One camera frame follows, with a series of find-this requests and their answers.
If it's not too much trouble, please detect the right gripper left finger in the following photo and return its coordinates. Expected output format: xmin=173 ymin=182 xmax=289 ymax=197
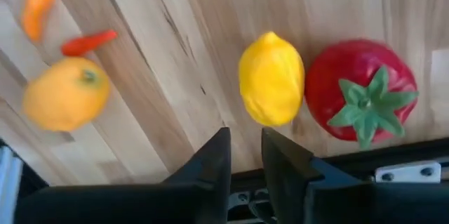
xmin=13 ymin=127 xmax=232 ymax=224

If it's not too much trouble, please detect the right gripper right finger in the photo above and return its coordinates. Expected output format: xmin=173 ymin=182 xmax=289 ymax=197
xmin=261 ymin=127 xmax=449 ymax=224

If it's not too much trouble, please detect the yellow toy lemon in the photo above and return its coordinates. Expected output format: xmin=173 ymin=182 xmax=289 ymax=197
xmin=238 ymin=31 xmax=305 ymax=127

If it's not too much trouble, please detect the red toy tomato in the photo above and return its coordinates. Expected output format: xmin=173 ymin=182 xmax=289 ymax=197
xmin=304 ymin=39 xmax=420 ymax=150

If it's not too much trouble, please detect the orange-yellow toy lemon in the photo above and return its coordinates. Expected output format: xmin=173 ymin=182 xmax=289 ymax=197
xmin=22 ymin=56 xmax=112 ymax=133

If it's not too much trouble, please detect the red toy chili pepper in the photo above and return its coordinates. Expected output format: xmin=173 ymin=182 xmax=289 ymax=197
xmin=61 ymin=29 xmax=119 ymax=58

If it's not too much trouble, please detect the orange toy chili pepper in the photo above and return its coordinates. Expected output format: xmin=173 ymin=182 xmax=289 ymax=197
xmin=20 ymin=0 xmax=58 ymax=42

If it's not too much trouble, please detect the white metal bracket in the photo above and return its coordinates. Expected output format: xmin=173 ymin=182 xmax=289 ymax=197
xmin=375 ymin=160 xmax=442 ymax=184

